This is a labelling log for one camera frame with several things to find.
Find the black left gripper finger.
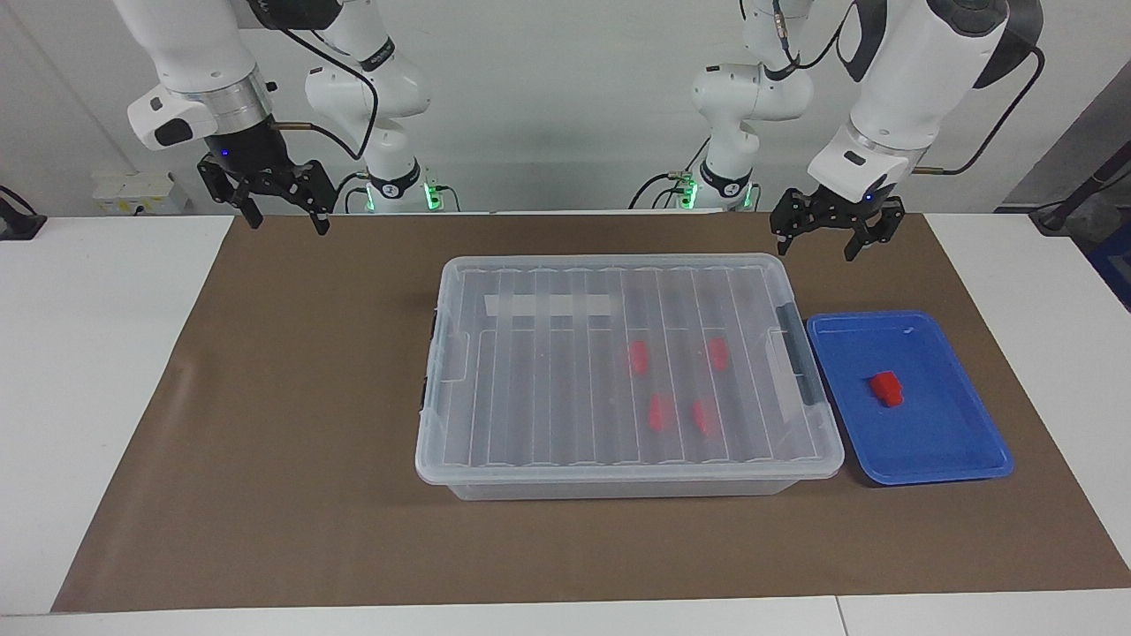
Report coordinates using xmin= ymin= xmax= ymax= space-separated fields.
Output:
xmin=770 ymin=187 xmax=824 ymax=257
xmin=844 ymin=199 xmax=907 ymax=262

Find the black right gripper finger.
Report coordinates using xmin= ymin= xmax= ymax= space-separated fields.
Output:
xmin=296 ymin=161 xmax=337 ymax=236
xmin=196 ymin=155 xmax=264 ymax=231

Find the clear plastic box lid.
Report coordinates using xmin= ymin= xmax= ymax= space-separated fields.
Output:
xmin=415 ymin=254 xmax=846 ymax=487

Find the black box latch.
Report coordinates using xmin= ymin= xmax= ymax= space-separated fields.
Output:
xmin=421 ymin=309 xmax=440 ymax=412
xmin=776 ymin=302 xmax=833 ymax=409

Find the blue plastic tray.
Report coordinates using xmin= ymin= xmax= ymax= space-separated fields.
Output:
xmin=806 ymin=309 xmax=1015 ymax=487

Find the clear plastic storage box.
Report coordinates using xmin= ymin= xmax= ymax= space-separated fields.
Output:
xmin=424 ymin=261 xmax=836 ymax=503

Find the black tripod leg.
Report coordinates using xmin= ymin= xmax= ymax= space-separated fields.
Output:
xmin=1029 ymin=159 xmax=1131 ymax=233

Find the black stand foot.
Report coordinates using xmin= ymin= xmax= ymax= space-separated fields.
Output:
xmin=0 ymin=185 xmax=47 ymax=241

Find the dark grey partition panel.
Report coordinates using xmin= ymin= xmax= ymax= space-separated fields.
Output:
xmin=998 ymin=62 xmax=1131 ymax=213

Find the blue crate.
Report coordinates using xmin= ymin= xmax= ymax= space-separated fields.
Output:
xmin=1089 ymin=221 xmax=1131 ymax=312

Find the brown paper table mat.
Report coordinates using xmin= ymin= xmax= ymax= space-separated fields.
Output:
xmin=51 ymin=210 xmax=1131 ymax=615

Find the black right base cable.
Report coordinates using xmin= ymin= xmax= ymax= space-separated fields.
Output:
xmin=333 ymin=170 xmax=372 ymax=214

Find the black base cable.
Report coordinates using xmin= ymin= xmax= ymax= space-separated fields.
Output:
xmin=333 ymin=170 xmax=372 ymax=214
xmin=629 ymin=137 xmax=712 ymax=211

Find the white wall socket strip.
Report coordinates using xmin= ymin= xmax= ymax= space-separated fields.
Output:
xmin=93 ymin=172 xmax=191 ymax=216

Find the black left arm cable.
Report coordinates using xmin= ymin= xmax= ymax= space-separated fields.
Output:
xmin=769 ymin=0 xmax=1048 ymax=176

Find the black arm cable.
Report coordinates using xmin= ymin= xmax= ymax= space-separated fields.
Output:
xmin=769 ymin=0 xmax=1048 ymax=176
xmin=256 ymin=0 xmax=381 ymax=162

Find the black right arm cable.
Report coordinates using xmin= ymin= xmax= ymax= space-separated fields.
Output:
xmin=256 ymin=0 xmax=381 ymax=162

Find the black left base cable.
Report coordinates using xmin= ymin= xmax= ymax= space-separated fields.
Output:
xmin=629 ymin=137 xmax=712 ymax=211

